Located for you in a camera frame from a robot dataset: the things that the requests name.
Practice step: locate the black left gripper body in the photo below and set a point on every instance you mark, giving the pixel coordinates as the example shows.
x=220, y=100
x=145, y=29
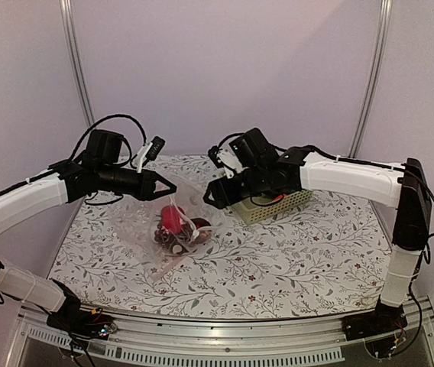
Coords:
x=108, y=182

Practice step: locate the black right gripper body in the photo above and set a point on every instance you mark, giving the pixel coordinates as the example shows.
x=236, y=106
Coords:
x=254, y=183

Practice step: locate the red toy pepper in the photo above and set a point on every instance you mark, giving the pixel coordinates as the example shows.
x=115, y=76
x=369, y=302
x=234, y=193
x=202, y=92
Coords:
x=171, y=219

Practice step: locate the clear pink-zipper zip bag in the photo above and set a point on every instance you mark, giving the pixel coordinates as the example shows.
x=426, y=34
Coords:
x=125, y=221

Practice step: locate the dark purple toy grapes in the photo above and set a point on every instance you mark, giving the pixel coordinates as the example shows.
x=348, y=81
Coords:
x=168, y=239

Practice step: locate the clear white-dotted zip bag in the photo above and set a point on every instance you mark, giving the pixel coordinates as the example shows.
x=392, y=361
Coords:
x=188, y=197

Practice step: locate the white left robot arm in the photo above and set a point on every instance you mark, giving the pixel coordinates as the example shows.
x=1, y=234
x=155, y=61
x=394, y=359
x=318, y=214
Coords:
x=61, y=183

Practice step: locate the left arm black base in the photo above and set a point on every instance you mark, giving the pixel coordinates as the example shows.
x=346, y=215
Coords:
x=88, y=324

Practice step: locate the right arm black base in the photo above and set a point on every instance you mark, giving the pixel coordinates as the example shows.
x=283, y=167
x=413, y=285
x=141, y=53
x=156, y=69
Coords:
x=382, y=330

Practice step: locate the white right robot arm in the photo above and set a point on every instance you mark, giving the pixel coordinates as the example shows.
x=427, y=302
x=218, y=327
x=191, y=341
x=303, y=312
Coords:
x=398, y=186

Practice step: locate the beige perforated plastic basket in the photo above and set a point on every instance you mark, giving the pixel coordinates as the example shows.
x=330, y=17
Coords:
x=258, y=208

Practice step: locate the floral patterned table mat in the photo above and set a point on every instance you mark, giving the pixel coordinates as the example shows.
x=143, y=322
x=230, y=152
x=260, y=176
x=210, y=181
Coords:
x=327, y=256

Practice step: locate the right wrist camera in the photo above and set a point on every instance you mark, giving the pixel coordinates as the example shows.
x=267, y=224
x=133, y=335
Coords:
x=227, y=161

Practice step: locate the left aluminium frame post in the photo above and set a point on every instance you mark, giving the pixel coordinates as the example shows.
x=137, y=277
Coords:
x=73, y=50

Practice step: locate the aluminium frame post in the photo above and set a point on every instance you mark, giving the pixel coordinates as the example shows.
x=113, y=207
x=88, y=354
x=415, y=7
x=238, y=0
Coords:
x=373, y=77
x=73, y=50

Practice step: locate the aluminium front rail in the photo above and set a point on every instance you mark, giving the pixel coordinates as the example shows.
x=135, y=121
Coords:
x=144, y=339

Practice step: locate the right aluminium frame post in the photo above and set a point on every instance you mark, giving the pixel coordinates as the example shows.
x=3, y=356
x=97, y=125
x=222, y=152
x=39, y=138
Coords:
x=373, y=77

